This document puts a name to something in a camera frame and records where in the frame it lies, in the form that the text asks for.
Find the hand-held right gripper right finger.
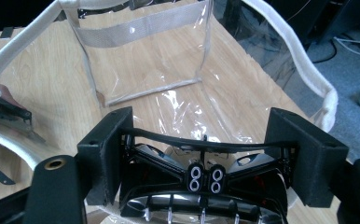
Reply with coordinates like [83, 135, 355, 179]
[262, 106, 351, 208]

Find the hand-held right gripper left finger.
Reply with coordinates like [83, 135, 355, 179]
[76, 105, 135, 207]

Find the blue toy car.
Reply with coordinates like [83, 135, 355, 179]
[118, 126, 291, 224]

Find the grey tape piece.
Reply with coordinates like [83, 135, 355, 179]
[0, 26, 15, 39]

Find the black floor cable bundle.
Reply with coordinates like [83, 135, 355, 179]
[311, 37, 339, 65]

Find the white floor cable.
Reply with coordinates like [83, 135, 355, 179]
[332, 35, 360, 58]

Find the black stand with base plate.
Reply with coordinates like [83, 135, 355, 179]
[317, 0, 360, 45]

